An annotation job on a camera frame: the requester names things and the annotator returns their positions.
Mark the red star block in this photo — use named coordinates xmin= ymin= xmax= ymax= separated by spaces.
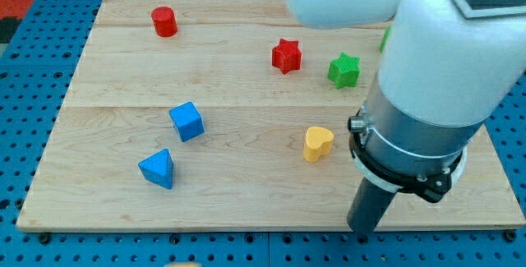
xmin=271 ymin=39 xmax=302 ymax=75

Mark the wooden board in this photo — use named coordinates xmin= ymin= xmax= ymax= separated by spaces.
xmin=16 ymin=0 xmax=526 ymax=233

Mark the yellow heart block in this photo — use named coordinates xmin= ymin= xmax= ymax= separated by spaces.
xmin=303 ymin=127 xmax=335 ymax=163

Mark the green block behind arm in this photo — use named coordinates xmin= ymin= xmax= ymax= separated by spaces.
xmin=379 ymin=26 xmax=391 ymax=53

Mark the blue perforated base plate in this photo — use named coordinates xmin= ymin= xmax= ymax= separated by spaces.
xmin=1 ymin=0 xmax=525 ymax=266

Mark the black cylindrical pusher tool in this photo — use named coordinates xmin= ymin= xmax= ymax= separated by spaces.
xmin=347 ymin=177 xmax=397 ymax=234

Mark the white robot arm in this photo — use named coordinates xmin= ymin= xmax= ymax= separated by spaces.
xmin=286 ymin=0 xmax=525 ymax=202

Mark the red cylinder block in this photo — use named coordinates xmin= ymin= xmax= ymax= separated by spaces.
xmin=150 ymin=7 xmax=178 ymax=37

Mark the blue triangle block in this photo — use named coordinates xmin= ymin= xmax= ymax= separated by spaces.
xmin=138 ymin=149 xmax=174 ymax=189

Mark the blue cube block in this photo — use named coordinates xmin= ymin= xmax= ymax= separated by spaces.
xmin=168 ymin=101 xmax=204 ymax=142

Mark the green star block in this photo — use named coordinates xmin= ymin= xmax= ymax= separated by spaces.
xmin=327 ymin=53 xmax=361 ymax=89

